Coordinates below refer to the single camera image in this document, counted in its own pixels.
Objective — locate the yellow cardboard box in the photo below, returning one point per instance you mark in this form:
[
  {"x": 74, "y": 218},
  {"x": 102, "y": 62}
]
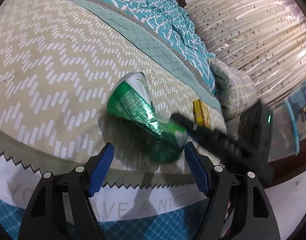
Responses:
[{"x": 202, "y": 113}]

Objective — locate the wooden bed frame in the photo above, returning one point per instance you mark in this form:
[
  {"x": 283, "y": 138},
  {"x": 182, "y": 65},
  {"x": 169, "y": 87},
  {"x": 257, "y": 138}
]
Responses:
[{"x": 290, "y": 170}]

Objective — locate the green foil snack bag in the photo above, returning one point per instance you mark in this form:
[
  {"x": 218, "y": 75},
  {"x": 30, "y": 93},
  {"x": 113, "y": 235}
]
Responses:
[{"x": 133, "y": 102}]

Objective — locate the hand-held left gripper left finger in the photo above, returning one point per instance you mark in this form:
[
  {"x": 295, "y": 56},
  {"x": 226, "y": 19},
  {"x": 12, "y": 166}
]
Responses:
[{"x": 101, "y": 166}]

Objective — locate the newspaper print pillow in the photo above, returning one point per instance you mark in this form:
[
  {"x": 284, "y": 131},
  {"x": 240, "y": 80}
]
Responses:
[{"x": 233, "y": 90}]

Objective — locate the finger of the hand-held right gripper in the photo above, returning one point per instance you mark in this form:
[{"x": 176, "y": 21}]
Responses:
[
  {"x": 196, "y": 135},
  {"x": 190, "y": 125}
]

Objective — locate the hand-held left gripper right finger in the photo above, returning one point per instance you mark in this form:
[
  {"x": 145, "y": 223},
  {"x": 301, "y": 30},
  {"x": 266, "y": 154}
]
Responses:
[{"x": 196, "y": 167}]

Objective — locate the teal patterned blanket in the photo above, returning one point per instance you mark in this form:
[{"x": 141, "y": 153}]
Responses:
[{"x": 163, "y": 17}]

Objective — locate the beige patterned curtain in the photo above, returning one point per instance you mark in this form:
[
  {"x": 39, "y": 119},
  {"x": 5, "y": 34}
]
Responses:
[{"x": 255, "y": 35}]

